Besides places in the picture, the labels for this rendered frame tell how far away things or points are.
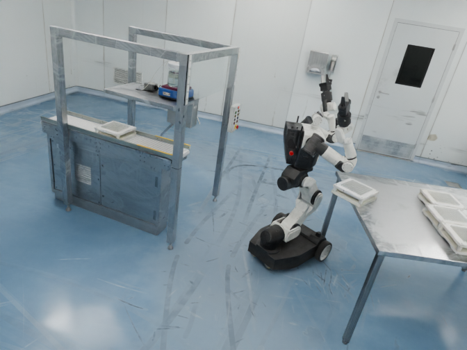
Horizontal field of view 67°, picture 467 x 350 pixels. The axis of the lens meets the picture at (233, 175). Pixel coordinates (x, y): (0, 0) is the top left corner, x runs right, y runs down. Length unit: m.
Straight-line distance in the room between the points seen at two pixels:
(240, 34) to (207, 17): 0.61
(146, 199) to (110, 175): 0.40
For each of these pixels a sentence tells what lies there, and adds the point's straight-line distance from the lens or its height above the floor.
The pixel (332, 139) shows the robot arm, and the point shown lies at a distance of 3.06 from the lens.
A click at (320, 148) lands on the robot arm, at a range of 2.53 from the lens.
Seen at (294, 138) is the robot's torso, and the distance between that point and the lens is 2.67.
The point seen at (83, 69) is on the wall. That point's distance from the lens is 7.63.
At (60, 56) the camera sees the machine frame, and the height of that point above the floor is 1.41.
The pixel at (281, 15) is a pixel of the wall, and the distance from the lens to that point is 6.22.
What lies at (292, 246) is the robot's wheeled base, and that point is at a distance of 3.16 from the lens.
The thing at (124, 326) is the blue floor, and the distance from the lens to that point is 2.59.
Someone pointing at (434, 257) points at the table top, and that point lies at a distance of 2.42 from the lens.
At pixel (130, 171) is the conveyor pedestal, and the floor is 0.57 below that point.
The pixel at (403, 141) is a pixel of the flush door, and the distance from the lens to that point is 6.66.
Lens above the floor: 1.97
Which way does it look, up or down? 26 degrees down
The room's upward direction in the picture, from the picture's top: 9 degrees clockwise
